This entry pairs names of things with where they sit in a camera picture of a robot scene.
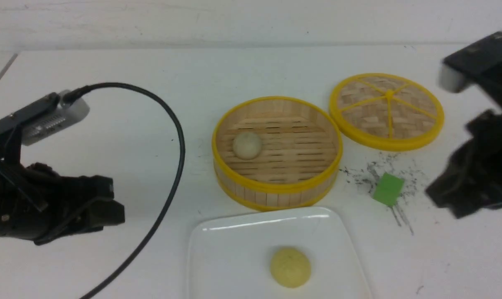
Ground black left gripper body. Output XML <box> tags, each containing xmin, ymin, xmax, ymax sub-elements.
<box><xmin>0</xmin><ymin>163</ymin><xmax>125</xmax><ymax>245</ymax></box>

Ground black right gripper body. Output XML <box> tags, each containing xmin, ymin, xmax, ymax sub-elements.
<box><xmin>426</xmin><ymin>110</ymin><xmax>502</xmax><ymax>219</ymax></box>

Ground yellow steamed bun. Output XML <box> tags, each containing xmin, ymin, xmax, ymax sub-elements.
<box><xmin>270</xmin><ymin>247</ymin><xmax>312</xmax><ymax>288</ymax></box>

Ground white steamed bun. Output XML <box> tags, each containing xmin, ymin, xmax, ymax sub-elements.
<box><xmin>232</xmin><ymin>131</ymin><xmax>263</xmax><ymax>160</ymax></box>

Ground white square plate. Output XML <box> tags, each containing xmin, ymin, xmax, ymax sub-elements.
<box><xmin>185</xmin><ymin>206</ymin><xmax>373</xmax><ymax>299</ymax></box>

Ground green square sticker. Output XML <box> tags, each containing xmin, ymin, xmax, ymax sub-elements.
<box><xmin>372</xmin><ymin>172</ymin><xmax>404</xmax><ymax>207</ymax></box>

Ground bamboo steamer lid yellow rim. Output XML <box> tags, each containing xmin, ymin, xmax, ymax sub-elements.
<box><xmin>329</xmin><ymin>73</ymin><xmax>445</xmax><ymax>152</ymax></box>

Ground bamboo steamer basket yellow rim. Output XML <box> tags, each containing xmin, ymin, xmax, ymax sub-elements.
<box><xmin>212</xmin><ymin>96</ymin><xmax>343</xmax><ymax>211</ymax></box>

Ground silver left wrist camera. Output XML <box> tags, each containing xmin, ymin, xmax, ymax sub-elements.
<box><xmin>0</xmin><ymin>90</ymin><xmax>90</xmax><ymax>146</ymax></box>

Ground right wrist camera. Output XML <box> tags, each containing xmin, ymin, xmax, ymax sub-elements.
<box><xmin>438</xmin><ymin>32</ymin><xmax>502</xmax><ymax>108</ymax></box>

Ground black camera cable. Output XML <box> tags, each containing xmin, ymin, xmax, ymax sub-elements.
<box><xmin>64</xmin><ymin>82</ymin><xmax>186</xmax><ymax>299</ymax></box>

